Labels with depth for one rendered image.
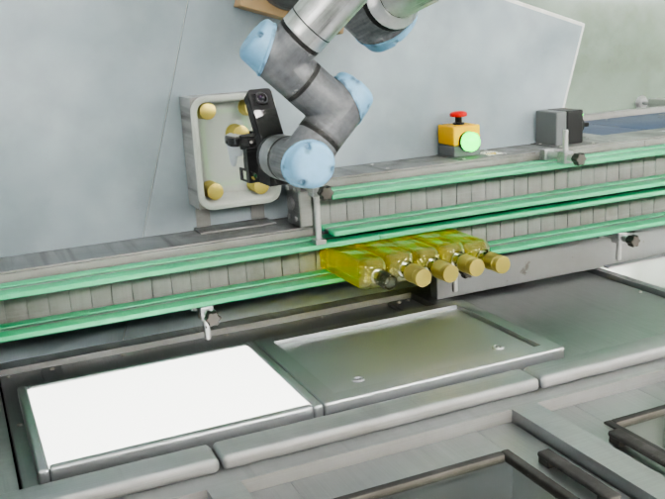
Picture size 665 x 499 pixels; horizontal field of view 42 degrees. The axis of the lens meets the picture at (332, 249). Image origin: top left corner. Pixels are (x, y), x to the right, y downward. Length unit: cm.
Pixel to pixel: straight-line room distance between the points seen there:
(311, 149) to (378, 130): 64
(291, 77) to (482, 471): 64
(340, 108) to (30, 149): 66
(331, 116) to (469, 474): 57
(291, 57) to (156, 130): 52
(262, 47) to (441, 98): 78
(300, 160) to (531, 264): 90
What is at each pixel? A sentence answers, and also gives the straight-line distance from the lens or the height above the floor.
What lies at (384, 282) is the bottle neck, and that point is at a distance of 156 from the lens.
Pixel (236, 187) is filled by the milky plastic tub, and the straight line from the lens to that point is 181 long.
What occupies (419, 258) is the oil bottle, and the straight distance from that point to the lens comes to 165.
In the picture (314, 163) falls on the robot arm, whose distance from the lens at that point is 132.
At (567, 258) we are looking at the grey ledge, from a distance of 213.
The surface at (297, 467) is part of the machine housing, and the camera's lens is 126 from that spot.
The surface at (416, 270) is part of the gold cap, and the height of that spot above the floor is 115.
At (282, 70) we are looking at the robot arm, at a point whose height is 123.
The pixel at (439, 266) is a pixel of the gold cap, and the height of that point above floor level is 114.
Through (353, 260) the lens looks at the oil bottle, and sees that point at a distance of 163.
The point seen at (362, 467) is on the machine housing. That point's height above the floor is 145.
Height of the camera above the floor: 248
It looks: 63 degrees down
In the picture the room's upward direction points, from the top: 116 degrees clockwise
